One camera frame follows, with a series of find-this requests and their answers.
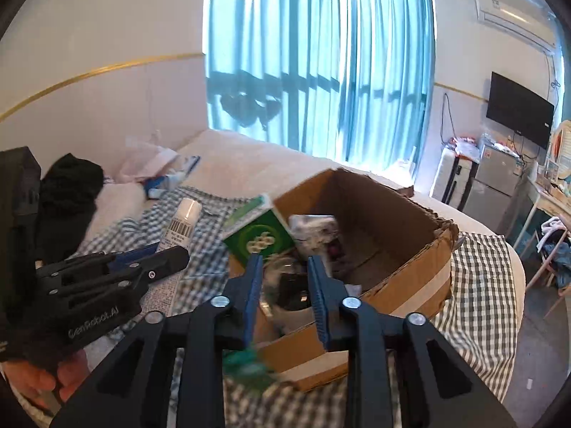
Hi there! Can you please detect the green snack packet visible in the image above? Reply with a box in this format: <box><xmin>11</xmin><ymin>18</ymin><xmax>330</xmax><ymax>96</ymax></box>
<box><xmin>222</xmin><ymin>343</ymin><xmax>279</xmax><ymax>395</ymax></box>

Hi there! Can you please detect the wooden chair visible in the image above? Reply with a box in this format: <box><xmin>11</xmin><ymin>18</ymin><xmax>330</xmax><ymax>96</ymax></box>
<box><xmin>524</xmin><ymin>214</ymin><xmax>571</xmax><ymax>319</ymax></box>

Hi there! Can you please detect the silver small fridge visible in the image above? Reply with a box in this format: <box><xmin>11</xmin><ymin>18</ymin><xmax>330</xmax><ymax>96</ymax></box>
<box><xmin>461</xmin><ymin>143</ymin><xmax>525</xmax><ymax>235</ymax></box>

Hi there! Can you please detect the clear packet with dark contents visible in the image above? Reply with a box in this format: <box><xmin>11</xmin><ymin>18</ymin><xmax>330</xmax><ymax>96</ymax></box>
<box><xmin>288</xmin><ymin>214</ymin><xmax>346</xmax><ymax>277</ymax></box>

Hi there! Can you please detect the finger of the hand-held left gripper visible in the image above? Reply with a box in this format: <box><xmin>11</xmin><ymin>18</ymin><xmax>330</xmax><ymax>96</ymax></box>
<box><xmin>47</xmin><ymin>245</ymin><xmax>190</xmax><ymax>310</ymax></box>
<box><xmin>35</xmin><ymin>243</ymin><xmax>160</xmax><ymax>284</ymax></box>

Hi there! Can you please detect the round beige fan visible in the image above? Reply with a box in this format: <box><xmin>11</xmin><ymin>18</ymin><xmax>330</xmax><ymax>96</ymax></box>
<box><xmin>550</xmin><ymin>120</ymin><xmax>571</xmax><ymax>165</ymax></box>

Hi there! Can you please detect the black television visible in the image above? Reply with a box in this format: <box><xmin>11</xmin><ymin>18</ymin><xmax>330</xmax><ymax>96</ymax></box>
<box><xmin>485</xmin><ymin>71</ymin><xmax>555</xmax><ymax>149</ymax></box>

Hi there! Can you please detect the person's left hand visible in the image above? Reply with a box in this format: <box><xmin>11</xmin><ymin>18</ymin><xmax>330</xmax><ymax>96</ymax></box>
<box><xmin>2</xmin><ymin>348</ymin><xmax>90</xmax><ymax>411</ymax></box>

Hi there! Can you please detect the black shiny pouch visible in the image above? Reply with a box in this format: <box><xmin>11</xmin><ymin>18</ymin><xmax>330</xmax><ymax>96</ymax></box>
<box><xmin>277</xmin><ymin>272</ymin><xmax>313</xmax><ymax>313</ymax></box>

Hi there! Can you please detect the white spray can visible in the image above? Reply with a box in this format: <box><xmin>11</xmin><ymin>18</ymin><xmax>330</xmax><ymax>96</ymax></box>
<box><xmin>154</xmin><ymin>197</ymin><xmax>203</xmax><ymax>255</ymax></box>

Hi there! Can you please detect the blue curtain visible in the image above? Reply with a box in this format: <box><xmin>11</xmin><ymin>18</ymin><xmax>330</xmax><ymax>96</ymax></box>
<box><xmin>203</xmin><ymin>0</ymin><xmax>435</xmax><ymax>174</ymax></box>

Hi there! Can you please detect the pale green desk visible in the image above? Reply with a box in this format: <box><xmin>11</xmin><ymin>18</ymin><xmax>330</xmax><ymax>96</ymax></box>
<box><xmin>513</xmin><ymin>174</ymin><xmax>571</xmax><ymax>255</ymax></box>

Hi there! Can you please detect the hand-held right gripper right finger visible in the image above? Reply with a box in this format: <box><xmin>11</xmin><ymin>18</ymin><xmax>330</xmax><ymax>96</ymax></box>
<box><xmin>307</xmin><ymin>255</ymin><xmax>518</xmax><ymax>428</ymax></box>

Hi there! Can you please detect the green and white carton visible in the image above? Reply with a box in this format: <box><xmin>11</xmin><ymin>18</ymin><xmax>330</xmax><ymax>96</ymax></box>
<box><xmin>222</xmin><ymin>194</ymin><xmax>297</xmax><ymax>272</ymax></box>

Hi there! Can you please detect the white suitcase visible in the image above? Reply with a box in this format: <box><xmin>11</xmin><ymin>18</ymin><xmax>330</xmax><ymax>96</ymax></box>
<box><xmin>430</xmin><ymin>146</ymin><xmax>480</xmax><ymax>208</ymax></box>

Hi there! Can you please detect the brown cardboard box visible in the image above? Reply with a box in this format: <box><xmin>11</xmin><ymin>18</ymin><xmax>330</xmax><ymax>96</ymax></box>
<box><xmin>227</xmin><ymin>167</ymin><xmax>460</xmax><ymax>393</ymax></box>

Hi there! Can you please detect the blue and white packet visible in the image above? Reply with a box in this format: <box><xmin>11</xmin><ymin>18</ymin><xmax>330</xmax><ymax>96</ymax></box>
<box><xmin>143</xmin><ymin>155</ymin><xmax>201</xmax><ymax>199</ymax></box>

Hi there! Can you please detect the black cloth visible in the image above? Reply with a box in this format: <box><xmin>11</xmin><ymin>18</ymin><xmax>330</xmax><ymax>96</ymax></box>
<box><xmin>38</xmin><ymin>153</ymin><xmax>104</xmax><ymax>259</ymax></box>

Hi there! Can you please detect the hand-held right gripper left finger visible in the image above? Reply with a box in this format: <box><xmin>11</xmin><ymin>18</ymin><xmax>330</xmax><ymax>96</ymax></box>
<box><xmin>49</xmin><ymin>253</ymin><xmax>265</xmax><ymax>428</ymax></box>

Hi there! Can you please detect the red and white bag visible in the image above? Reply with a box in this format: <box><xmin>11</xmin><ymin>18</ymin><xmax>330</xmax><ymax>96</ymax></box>
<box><xmin>448</xmin><ymin>134</ymin><xmax>485</xmax><ymax>159</ymax></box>

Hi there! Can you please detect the green checked cloth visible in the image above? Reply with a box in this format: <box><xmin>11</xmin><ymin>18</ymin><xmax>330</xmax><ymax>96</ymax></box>
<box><xmin>76</xmin><ymin>187</ymin><xmax>522</xmax><ymax>428</ymax></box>

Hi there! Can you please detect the blue clothes pile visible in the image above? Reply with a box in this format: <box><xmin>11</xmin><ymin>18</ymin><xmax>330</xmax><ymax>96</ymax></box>
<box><xmin>535</xmin><ymin>216</ymin><xmax>571</xmax><ymax>288</ymax></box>

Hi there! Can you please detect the white air conditioner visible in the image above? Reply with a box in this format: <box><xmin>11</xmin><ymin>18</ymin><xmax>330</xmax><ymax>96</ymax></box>
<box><xmin>475</xmin><ymin>0</ymin><xmax>558</xmax><ymax>52</ymax></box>

